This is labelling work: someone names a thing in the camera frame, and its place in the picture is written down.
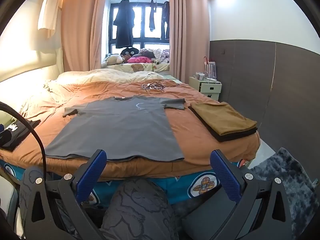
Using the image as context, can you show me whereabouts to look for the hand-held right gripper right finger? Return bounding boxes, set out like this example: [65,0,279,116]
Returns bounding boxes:
[210,149,294,240]

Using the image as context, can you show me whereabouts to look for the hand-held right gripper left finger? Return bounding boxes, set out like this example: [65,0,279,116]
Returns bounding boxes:
[19,149,107,240]

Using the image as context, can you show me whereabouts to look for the grey t-shirt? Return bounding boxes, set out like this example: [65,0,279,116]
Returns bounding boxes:
[44,95,187,162]

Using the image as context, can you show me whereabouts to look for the floral clothes pile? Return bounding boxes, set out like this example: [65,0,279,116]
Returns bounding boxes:
[152,49,170,64]

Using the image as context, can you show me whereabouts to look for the black folded garment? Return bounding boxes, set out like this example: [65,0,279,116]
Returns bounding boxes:
[188,106,258,143]

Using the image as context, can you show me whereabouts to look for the brown folded shirt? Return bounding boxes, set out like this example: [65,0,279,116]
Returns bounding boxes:
[190,102,258,136]

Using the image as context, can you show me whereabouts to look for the grey shaggy rug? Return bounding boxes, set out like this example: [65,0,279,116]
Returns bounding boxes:
[250,147,317,228]

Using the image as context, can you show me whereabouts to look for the black printed t-shirt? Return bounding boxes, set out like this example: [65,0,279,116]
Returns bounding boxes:
[0,119,42,152]

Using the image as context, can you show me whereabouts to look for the orange blanket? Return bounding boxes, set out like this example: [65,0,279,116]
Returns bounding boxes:
[0,74,260,180]

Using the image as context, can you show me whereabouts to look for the pale green bedside cabinet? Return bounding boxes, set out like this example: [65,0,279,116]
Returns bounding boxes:
[189,76,222,99]

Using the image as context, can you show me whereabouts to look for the cream duvet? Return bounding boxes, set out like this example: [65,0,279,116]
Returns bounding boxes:
[44,69,173,92]

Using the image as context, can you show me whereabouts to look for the cream padded headboard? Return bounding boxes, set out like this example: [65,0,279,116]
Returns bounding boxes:
[0,47,64,98]

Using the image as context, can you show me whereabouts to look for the cream plush toy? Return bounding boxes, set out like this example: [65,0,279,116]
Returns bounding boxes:
[104,54,124,67]

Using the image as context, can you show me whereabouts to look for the black plush toy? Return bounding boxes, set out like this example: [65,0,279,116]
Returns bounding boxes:
[120,46,140,58]

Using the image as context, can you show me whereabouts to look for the brown plush toy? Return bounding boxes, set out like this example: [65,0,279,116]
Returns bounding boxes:
[139,49,155,59]

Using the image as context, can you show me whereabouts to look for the pink curtain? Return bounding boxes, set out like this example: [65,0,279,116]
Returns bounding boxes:
[168,0,212,82]
[61,0,110,73]

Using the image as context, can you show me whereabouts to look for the hanging dark coat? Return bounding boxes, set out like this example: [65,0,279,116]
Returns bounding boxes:
[113,0,135,48]

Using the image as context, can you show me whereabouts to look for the black framed window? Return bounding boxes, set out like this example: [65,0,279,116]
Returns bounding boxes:
[109,2,170,50]

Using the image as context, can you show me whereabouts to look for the hanging dark trousers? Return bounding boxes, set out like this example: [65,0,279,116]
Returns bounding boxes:
[161,1,170,40]

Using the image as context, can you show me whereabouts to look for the hanging dark narrow garment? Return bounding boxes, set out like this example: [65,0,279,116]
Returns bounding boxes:
[149,0,158,32]

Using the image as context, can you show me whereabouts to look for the hanging white shirt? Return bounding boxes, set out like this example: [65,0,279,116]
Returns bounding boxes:
[37,0,62,38]

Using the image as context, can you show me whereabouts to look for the black cable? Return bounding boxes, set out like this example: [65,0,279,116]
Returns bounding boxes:
[0,102,47,180]

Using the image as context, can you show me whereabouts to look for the white wire rack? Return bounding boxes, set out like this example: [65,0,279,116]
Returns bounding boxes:
[204,56,217,80]

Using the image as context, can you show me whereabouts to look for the tangled charging cables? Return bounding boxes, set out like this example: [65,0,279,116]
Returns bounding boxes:
[142,80,180,93]

